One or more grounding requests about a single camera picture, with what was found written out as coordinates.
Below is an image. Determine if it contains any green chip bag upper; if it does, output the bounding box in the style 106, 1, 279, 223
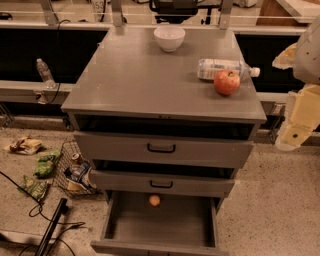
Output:
34, 150, 61, 178

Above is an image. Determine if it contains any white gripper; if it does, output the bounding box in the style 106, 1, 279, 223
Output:
272, 43, 320, 151

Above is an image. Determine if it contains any upright plastic water bottle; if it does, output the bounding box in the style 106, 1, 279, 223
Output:
36, 58, 56, 89

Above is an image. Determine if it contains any green chip bag lower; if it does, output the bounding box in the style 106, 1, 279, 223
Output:
20, 175, 48, 201

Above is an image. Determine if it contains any wire mesh basket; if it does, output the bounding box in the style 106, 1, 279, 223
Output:
53, 141, 97, 198

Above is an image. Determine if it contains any black cable on floor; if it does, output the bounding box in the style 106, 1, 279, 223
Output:
0, 170, 86, 256

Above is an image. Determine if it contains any dark snack bag in basket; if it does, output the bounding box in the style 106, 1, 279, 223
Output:
64, 161, 94, 190

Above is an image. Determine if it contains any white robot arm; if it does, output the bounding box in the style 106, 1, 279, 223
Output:
272, 17, 320, 151

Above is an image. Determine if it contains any small orange fruit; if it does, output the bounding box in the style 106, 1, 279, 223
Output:
149, 195, 161, 207

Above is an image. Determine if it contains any white ceramic bowl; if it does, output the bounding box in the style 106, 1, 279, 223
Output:
154, 26, 186, 52

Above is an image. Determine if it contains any red apple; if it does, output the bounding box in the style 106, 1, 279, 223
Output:
214, 70, 240, 95

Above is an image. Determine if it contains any grey metal rail ledge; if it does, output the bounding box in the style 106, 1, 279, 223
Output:
0, 80, 73, 105

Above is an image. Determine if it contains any black bar on floor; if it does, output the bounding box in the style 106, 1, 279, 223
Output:
34, 198, 67, 256

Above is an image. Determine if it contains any brown snack wrapper on floor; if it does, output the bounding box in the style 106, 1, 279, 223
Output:
4, 137, 42, 155

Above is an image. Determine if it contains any grey open bottom drawer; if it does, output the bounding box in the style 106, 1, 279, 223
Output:
91, 191, 229, 256

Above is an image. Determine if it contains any grey metal drawer cabinet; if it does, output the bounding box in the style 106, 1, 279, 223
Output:
60, 25, 268, 256

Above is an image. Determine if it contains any grey middle drawer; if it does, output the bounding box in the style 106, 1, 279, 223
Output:
90, 170, 234, 198

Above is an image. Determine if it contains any grey top drawer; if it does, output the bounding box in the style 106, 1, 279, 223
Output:
74, 131, 253, 168

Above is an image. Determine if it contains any green chip bag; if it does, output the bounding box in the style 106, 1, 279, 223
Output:
20, 175, 48, 201
34, 150, 61, 178

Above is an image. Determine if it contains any soda can in basket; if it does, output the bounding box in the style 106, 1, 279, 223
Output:
71, 153, 82, 164

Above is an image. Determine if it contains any clear plastic water bottle lying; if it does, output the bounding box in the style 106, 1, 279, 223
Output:
197, 59, 260, 81

